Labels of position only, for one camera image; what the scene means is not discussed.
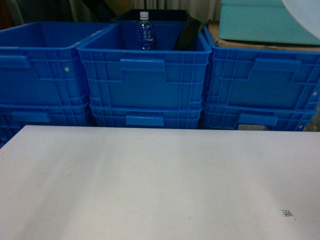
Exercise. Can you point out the light blue oval tray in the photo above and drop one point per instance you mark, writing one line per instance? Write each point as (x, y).
(306, 13)

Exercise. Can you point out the black plastic tray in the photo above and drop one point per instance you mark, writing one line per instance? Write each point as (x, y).
(188, 35)

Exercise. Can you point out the blue crate lower middle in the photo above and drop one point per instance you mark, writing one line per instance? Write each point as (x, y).
(159, 118)

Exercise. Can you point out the blue crate lower right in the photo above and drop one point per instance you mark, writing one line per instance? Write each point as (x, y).
(227, 117)

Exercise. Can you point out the blue crate upper middle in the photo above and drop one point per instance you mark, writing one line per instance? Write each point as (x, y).
(120, 74)

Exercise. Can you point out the clear water bottle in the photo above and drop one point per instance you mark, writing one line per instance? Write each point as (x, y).
(145, 32)

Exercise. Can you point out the blue crate upper right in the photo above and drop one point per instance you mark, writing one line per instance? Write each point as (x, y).
(261, 76)

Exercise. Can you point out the blue crate upper left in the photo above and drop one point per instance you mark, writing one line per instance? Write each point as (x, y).
(40, 63)

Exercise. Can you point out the blue crate lower left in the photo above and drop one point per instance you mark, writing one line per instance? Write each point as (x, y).
(14, 117)

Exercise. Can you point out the teal foam block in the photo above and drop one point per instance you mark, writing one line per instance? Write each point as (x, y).
(266, 21)

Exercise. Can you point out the QR code sticker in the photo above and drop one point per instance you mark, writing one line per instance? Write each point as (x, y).
(286, 213)

